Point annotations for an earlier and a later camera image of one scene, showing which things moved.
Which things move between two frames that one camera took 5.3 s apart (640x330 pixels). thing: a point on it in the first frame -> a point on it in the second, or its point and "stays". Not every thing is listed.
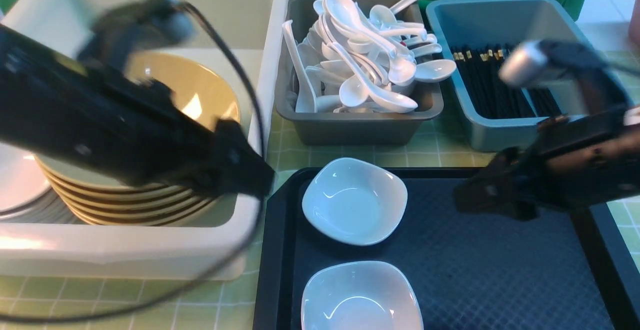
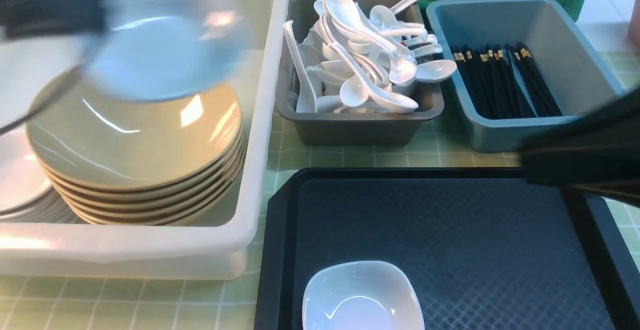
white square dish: (366, 295) stays
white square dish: (354, 202) -> (170, 35)
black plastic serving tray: (549, 271) stays
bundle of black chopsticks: (480, 67) stays
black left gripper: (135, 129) -> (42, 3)
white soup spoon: (383, 103) stays
